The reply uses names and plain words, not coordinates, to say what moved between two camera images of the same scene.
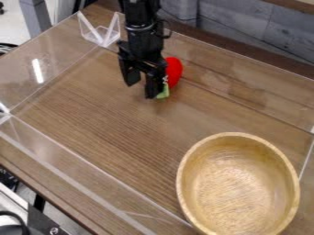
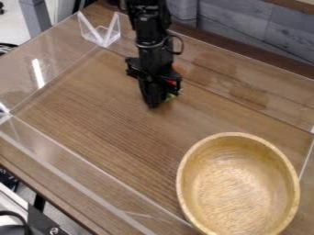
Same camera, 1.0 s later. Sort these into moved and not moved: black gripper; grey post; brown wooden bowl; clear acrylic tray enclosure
Moved: black gripper
Not moved: clear acrylic tray enclosure; brown wooden bowl; grey post
